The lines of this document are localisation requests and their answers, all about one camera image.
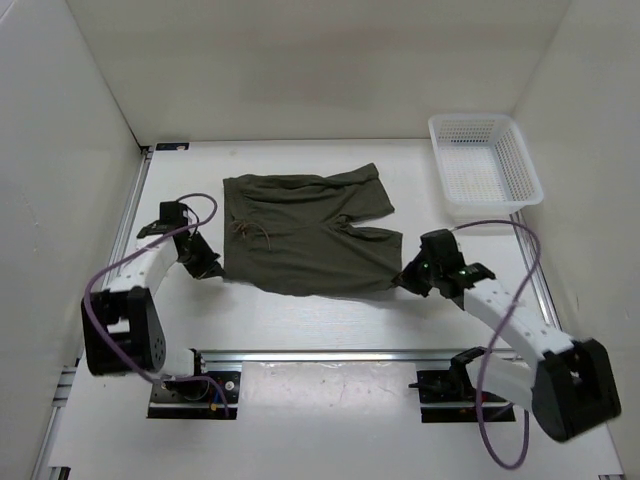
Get small blue label sticker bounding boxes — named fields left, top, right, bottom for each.
left=155, top=142, right=190, bottom=151

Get olive green shorts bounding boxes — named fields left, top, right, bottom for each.
left=223, top=163, right=403, bottom=297

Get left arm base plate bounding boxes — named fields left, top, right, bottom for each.
left=147, top=362, right=242, bottom=421

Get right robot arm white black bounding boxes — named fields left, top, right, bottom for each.
left=395, top=229, right=621, bottom=442

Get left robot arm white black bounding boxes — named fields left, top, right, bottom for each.
left=81, top=195, right=225, bottom=400

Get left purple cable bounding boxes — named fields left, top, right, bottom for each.
left=84, top=192, right=231, bottom=420

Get white plastic mesh basket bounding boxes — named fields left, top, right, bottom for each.
left=428, top=114, right=544, bottom=217

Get front aluminium rail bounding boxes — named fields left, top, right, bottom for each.
left=202, top=349, right=460, bottom=363

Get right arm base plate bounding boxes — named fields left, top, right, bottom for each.
left=409, top=369, right=516, bottom=424

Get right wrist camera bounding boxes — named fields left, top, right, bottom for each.
left=459, top=263, right=496, bottom=284

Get left aluminium frame rail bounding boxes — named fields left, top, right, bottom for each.
left=29, top=145, right=155, bottom=479

